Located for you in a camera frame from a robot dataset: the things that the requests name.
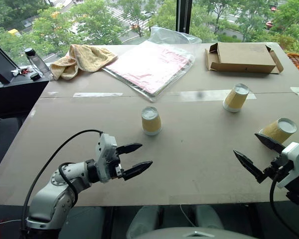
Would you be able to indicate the clear bag with pink sheets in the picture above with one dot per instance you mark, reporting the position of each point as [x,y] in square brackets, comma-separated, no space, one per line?
[149,67]

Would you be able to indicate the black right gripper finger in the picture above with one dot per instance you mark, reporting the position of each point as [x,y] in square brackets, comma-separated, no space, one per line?
[270,144]
[250,165]

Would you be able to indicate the tan ribbed paper cup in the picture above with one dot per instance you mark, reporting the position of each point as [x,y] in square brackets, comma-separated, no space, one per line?
[151,123]
[235,99]
[279,130]

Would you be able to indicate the cream terry towel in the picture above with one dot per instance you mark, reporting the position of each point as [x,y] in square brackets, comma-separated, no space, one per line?
[83,58]

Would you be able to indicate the black side cabinet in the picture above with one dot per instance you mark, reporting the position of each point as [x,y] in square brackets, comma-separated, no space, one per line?
[15,95]

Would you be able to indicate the clear bottle with black cap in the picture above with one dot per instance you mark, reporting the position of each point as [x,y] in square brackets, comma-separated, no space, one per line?
[37,61]

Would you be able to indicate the black window frame post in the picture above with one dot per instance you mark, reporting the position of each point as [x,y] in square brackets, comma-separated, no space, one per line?
[184,15]

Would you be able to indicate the black office chair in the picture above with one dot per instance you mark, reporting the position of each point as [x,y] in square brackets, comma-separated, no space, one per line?
[5,134]

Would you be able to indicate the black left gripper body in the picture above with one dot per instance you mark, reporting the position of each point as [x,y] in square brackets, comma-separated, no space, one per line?
[117,166]

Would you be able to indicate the small black round object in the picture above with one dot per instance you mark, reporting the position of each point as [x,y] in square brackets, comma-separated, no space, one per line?
[35,76]

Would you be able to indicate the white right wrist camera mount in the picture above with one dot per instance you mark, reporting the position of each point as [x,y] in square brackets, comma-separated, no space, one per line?
[297,159]

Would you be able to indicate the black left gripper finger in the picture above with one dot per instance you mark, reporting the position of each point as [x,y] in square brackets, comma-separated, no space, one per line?
[137,168]
[129,148]

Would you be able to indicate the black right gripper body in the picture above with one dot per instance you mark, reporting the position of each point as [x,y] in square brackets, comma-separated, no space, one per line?
[276,168]

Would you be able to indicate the flat brown cardboard box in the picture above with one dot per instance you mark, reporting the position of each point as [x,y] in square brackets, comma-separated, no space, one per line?
[244,56]

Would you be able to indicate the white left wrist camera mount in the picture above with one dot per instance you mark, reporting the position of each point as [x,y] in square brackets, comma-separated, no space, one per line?
[105,154]

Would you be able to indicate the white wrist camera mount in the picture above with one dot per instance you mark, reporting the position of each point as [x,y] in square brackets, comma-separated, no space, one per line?
[105,154]
[297,159]

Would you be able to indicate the grey rounded robot leg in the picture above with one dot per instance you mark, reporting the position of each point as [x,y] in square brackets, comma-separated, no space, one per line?
[144,221]
[208,216]

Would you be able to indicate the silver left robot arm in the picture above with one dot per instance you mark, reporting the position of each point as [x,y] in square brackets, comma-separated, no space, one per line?
[54,194]

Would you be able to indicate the grey robot torso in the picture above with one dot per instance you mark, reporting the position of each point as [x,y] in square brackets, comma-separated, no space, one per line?
[196,234]

